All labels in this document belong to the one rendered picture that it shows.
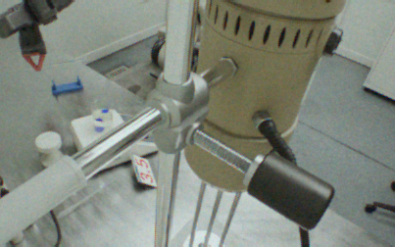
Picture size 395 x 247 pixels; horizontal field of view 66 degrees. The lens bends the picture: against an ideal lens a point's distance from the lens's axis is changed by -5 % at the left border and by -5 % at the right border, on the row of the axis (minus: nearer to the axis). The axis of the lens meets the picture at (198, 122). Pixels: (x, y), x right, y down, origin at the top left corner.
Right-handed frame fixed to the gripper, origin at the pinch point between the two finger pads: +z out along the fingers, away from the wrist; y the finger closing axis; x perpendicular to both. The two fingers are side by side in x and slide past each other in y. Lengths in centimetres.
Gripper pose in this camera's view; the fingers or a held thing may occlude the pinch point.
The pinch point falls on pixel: (37, 68)
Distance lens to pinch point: 106.4
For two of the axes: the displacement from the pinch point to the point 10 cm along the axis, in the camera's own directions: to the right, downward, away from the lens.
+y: 4.7, 6.1, -6.4
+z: -1.1, 7.5, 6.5
